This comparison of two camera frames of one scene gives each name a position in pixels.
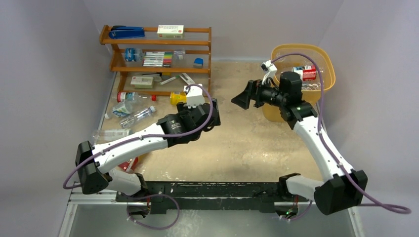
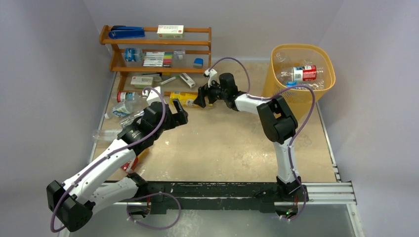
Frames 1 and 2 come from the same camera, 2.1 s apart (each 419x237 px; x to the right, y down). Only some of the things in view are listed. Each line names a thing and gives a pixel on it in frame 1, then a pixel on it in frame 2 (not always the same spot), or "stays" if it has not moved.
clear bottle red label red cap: x=307 y=73 stays
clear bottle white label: x=99 y=134 stays
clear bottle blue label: x=311 y=86 stays
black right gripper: x=256 y=94 -> x=211 y=94
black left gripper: x=184 y=109 -> x=178 y=118
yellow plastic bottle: x=175 y=98 stays
